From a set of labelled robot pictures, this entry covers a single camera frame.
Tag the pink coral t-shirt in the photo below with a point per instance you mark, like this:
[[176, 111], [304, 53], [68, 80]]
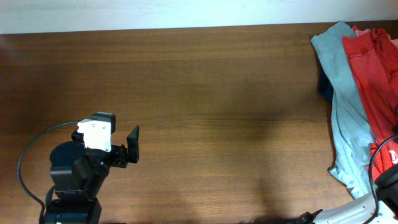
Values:
[[359, 32]]

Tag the orange soccer t-shirt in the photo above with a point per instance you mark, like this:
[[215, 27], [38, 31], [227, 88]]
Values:
[[373, 61]]

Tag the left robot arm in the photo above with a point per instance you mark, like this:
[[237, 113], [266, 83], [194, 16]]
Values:
[[78, 174]]

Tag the grey t-shirt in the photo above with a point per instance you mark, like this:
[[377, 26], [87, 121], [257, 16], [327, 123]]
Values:
[[352, 135]]

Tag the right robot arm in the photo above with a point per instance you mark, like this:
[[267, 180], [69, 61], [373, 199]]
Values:
[[363, 209]]

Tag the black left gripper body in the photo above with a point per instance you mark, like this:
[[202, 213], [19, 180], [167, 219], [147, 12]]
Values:
[[118, 157]]

